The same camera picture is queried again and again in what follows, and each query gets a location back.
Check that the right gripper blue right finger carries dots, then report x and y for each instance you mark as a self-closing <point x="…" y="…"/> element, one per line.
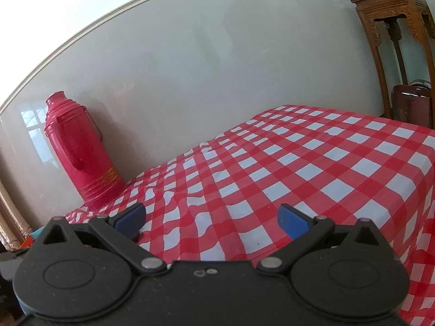
<point x="305" y="234"/>

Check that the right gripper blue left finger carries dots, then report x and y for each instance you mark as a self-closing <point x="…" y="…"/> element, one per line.
<point x="117" y="234"/>

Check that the colourful cardboard tray box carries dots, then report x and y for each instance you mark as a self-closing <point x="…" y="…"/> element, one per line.
<point x="31" y="238"/>

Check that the red white checkered tablecloth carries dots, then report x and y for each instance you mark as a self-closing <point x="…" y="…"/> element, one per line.
<point x="211" y="216"/>

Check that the red thermos flask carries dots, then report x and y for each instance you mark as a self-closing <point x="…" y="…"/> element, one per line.
<point x="77" y="142"/>

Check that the beige curtain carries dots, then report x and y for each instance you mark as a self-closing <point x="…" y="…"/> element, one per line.
<point x="14" y="228"/>

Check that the dark red wooden bucket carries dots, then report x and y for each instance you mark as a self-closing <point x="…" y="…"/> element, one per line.
<point x="413" y="103"/>

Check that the carved wooden side stand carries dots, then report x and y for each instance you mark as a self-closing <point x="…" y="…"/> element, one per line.
<point x="419" y="19"/>

